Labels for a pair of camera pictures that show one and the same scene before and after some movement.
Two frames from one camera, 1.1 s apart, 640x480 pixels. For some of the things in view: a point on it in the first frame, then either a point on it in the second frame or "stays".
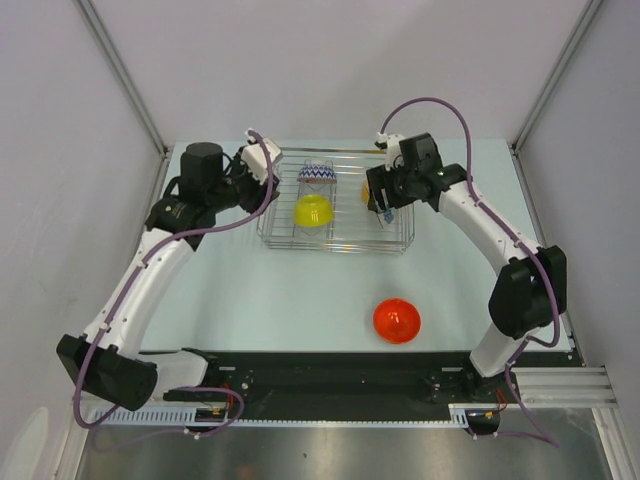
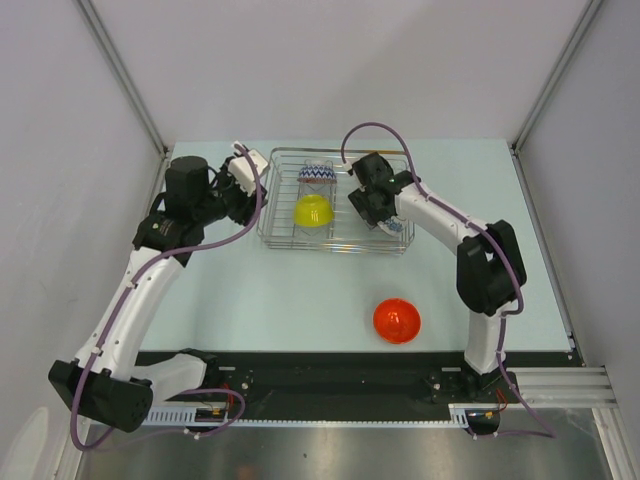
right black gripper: x=378 y=178 to x=359 y=199
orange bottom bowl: x=396 y=321 stays
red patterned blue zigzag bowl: x=317 y=174 stays
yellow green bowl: x=313 y=210 stays
